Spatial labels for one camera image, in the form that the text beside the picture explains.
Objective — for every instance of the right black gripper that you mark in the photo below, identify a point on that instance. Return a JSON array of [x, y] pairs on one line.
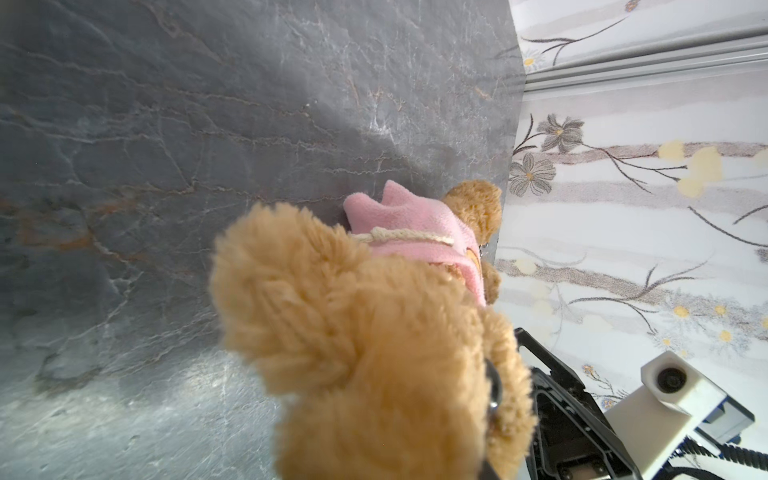
[[573, 438]]

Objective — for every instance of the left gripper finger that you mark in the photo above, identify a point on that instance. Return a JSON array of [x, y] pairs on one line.
[[487, 472]]

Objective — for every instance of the brown teddy bear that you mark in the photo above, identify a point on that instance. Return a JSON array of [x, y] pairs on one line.
[[378, 361]]

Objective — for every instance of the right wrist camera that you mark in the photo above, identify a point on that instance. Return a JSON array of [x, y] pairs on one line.
[[678, 411]]

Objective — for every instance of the pink teddy hoodie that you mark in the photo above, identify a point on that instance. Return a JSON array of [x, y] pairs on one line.
[[417, 228]]

